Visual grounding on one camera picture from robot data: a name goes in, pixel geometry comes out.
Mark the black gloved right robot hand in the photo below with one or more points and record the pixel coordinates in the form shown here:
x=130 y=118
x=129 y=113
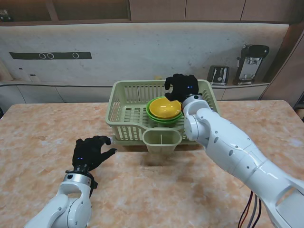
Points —
x=183 y=86

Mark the beige round item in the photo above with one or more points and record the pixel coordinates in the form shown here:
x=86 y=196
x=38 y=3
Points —
x=157 y=77

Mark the black silver coffee machine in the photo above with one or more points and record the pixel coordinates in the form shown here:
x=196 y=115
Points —
x=251 y=51

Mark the wooden wall cabinets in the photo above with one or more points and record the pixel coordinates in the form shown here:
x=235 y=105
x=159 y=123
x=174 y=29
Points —
x=156 y=10

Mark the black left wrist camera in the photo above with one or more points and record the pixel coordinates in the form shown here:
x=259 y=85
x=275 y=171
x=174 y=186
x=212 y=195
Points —
x=94 y=184

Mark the black toaster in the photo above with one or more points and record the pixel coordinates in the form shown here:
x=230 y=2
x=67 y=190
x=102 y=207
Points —
x=217 y=74

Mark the dark item on shelf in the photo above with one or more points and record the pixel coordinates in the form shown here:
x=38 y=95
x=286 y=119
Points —
x=6 y=15

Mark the white low counter cabinet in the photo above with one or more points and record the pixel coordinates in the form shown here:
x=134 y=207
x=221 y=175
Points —
x=40 y=93

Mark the yellow plastic bowl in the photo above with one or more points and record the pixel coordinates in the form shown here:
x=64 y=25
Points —
x=165 y=108

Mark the white wall socket box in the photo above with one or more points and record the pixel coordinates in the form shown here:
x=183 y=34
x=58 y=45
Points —
x=33 y=78

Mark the pale green cutlery holder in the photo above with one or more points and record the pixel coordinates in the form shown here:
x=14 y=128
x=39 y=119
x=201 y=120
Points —
x=152 y=142

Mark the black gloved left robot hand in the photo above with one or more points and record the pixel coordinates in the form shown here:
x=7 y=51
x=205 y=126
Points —
x=89 y=154

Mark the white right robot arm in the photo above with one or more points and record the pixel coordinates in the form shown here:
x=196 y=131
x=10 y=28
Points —
x=228 y=147

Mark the pale green plastic dish rack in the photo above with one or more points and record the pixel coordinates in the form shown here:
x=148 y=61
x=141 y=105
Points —
x=123 y=83

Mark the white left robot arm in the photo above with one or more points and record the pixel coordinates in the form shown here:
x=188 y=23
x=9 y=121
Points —
x=69 y=204

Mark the black wall rail strip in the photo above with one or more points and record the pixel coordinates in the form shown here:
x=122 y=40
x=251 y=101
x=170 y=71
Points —
x=26 y=55

